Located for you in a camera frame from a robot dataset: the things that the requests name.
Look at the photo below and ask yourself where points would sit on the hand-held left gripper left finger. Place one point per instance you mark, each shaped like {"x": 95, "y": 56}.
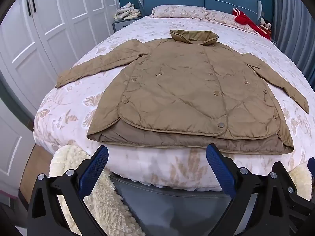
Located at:
{"x": 94, "y": 167}

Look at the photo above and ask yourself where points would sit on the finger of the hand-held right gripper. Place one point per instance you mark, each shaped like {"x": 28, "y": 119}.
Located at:
{"x": 295, "y": 201}
{"x": 312, "y": 166}

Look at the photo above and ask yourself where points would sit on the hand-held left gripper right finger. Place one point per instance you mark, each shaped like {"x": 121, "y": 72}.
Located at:
{"x": 220, "y": 167}

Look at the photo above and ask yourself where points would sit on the brown quilted jacket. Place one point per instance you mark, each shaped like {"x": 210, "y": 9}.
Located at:
{"x": 182, "y": 91}

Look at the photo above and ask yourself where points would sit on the cream fluffy rug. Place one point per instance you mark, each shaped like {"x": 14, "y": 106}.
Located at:
{"x": 105, "y": 201}

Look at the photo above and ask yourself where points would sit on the bed with floral cover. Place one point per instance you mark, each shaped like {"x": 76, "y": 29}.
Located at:
{"x": 172, "y": 169}

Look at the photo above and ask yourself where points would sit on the grey curtain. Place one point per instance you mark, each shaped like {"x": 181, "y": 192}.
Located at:
{"x": 295, "y": 24}

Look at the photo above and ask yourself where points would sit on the grey nightstand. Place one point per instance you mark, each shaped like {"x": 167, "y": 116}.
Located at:
{"x": 120, "y": 25}

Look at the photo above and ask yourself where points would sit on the white wardrobe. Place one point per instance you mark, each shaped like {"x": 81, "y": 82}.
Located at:
{"x": 49, "y": 29}

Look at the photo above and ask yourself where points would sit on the plush toy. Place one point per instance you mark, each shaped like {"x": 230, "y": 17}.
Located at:
{"x": 265, "y": 25}

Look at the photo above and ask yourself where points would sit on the red garment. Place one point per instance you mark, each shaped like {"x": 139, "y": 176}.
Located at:
{"x": 246, "y": 19}

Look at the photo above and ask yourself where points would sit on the floral pillow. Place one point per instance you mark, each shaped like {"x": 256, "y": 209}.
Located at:
{"x": 179, "y": 11}
{"x": 221, "y": 17}

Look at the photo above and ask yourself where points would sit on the pile of folded cream cloth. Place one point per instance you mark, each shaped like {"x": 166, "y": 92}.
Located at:
{"x": 126, "y": 12}

